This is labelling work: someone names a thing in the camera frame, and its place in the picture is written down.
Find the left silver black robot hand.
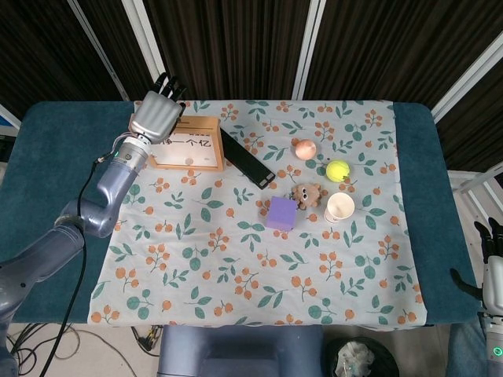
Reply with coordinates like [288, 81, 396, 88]
[129, 72, 188, 145]

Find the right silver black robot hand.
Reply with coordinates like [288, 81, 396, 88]
[450, 218, 503, 315]

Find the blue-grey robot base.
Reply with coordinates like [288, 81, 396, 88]
[156, 324, 325, 377]

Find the black rectangular case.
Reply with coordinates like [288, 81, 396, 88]
[218, 126, 276, 191]

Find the white metal rack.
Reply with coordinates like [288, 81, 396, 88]
[447, 163, 503, 205]

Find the teal table cover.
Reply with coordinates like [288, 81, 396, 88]
[0, 101, 479, 327]

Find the dark slatted folding screen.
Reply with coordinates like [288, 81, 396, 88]
[0, 0, 503, 174]

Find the black trash bin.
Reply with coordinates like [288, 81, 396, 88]
[325, 336, 400, 377]

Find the blue white sign board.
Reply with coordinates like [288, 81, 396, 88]
[0, 104, 21, 138]

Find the pink peach ball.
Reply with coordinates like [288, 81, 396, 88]
[295, 138, 318, 159]

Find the crumpled white paper waste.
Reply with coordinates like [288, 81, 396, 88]
[336, 340, 376, 375]

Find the purple foam cube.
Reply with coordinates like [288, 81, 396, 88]
[266, 196, 298, 230]

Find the brown plush toy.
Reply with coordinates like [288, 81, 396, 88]
[289, 182, 324, 210]

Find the white paper cup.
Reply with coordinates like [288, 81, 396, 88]
[324, 192, 356, 225]

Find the floral leaf tablecloth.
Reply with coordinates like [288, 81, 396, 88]
[86, 99, 428, 327]

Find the yellow tennis ball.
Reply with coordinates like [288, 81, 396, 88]
[325, 159, 351, 183]

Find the black power plug cluster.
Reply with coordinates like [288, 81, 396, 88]
[131, 324, 164, 353]

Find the wooden frame coin box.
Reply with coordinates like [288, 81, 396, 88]
[151, 115, 226, 173]

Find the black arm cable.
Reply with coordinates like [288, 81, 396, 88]
[39, 155, 119, 377]

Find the thin white floor cable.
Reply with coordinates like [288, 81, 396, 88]
[53, 322, 158, 361]

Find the black floor cable bundle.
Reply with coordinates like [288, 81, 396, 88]
[6, 322, 52, 377]

